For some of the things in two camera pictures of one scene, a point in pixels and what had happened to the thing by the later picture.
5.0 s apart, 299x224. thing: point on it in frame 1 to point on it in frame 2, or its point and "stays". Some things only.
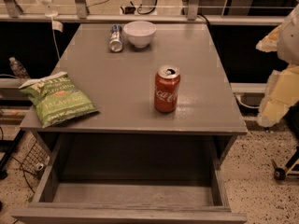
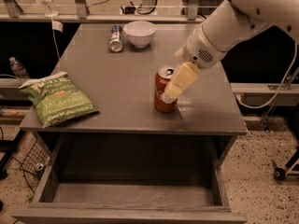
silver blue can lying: (116, 38) stays
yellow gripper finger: (281, 94) to (184, 78)
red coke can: (166, 87) stays
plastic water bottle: (18, 69) stays
